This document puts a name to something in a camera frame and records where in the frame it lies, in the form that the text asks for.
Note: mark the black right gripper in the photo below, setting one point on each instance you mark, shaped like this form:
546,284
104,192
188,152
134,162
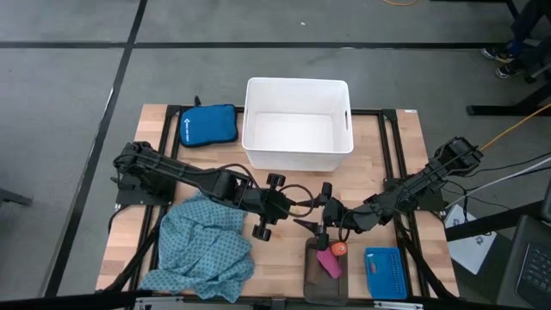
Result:
333,213

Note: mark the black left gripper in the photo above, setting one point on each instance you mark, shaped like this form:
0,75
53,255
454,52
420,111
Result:
275,206

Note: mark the orange bandage roll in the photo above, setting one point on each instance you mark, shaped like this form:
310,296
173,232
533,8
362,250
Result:
340,249

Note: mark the pink bandage roll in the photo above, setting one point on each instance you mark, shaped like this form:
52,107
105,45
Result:
329,263

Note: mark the brown bandage roll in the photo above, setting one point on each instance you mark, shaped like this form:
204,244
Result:
313,269

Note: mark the blue patterned hospital gown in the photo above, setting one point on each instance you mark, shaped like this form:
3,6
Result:
202,249

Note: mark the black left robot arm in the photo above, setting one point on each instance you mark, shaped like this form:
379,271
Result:
172,170

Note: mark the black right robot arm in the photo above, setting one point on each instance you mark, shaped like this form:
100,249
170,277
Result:
413,184

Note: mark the grey translucent plastic bin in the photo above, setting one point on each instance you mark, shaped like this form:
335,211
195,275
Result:
323,290

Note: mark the white plastic basket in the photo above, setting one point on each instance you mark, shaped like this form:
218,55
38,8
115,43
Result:
297,129

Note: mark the blue plastic basket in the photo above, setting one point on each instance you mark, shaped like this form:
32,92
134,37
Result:
389,275

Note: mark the blue first aid pouch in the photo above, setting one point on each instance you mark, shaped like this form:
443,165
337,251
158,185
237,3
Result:
208,125

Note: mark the white paper sheet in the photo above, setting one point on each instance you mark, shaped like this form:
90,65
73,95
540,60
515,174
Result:
469,249

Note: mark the black metal beam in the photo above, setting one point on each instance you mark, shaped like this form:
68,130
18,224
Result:
490,221

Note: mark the black desk leg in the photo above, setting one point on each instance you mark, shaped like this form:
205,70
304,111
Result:
495,110

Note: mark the black laptop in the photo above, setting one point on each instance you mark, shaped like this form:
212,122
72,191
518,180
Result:
534,267

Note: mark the black crossbar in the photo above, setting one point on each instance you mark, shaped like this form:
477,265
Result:
64,301

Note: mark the black chair foot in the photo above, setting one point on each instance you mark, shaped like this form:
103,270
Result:
13,197

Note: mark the person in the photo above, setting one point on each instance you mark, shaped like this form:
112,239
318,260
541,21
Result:
523,21

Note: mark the black aluminium table frame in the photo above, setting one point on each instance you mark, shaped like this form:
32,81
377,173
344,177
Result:
386,138

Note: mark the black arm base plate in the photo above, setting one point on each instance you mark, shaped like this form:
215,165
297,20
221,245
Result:
129,198
432,203

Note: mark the silver metal bracket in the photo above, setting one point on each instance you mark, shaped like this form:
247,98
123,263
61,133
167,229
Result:
159,303
398,305

